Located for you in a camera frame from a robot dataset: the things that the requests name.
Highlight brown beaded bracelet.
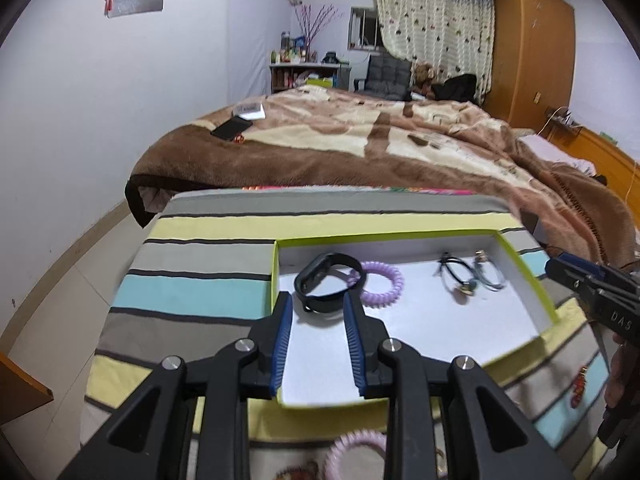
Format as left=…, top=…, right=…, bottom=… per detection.
left=272, top=462, right=321, bottom=480

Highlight black hair tie with bead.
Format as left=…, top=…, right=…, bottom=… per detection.
left=437, top=252, right=478, bottom=303

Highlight window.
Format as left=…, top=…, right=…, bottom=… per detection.
left=348, top=7, right=388, bottom=51

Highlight red charm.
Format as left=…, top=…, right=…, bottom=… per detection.
left=570, top=366, right=590, bottom=409

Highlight purple spiral hair tie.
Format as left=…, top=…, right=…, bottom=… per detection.
left=350, top=260, right=404, bottom=309

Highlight brown teddy bear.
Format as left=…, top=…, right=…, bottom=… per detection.
left=410, top=62, right=438, bottom=98

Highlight black smartphone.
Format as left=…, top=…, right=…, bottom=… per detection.
left=211, top=116, right=251, bottom=142

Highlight grey chair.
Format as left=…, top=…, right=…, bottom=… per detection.
left=354, top=55, right=416, bottom=97

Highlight white shelf desk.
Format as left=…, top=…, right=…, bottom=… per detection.
left=269, top=60, right=351, bottom=93

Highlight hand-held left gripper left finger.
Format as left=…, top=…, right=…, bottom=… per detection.
left=57, top=291, right=294, bottom=480

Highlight pink spiral hair tie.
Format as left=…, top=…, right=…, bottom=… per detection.
left=322, top=430, right=388, bottom=480

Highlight black smart band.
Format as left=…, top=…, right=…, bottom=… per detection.
left=294, top=251, right=362, bottom=313

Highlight wooden wardrobe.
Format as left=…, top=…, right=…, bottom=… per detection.
left=482, top=0, right=576, bottom=131

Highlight black clothing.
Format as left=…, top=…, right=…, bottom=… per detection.
left=430, top=74, right=478, bottom=103

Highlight green shallow cardboard box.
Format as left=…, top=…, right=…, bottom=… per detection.
left=270, top=229, right=560, bottom=408

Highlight group of bottles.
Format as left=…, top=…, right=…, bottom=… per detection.
left=270, top=30, right=321, bottom=65

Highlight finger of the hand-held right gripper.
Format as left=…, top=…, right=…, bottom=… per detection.
left=545, top=256, right=608, bottom=295
left=575, top=272, right=640, bottom=308

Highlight person's right hand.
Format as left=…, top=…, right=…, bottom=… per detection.
left=604, top=337, right=627, bottom=410

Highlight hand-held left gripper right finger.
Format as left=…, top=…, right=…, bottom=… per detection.
left=343, top=290, right=576, bottom=480

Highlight white small box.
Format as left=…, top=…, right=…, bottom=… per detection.
left=232, top=101, right=266, bottom=122

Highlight wooden furniture corner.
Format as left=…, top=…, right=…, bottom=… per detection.
left=0, top=352, right=53, bottom=423

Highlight patterned curtain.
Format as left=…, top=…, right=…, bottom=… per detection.
left=372, top=0, right=496, bottom=106

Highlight brown plush blanket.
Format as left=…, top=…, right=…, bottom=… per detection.
left=125, top=85, right=640, bottom=271

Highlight striped cloth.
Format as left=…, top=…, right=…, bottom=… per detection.
left=82, top=190, right=621, bottom=480

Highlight pink blossom branches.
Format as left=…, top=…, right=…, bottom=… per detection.
left=295, top=4, right=341, bottom=53

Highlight wooden headboard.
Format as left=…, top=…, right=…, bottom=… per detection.
left=540, top=120, right=640, bottom=201

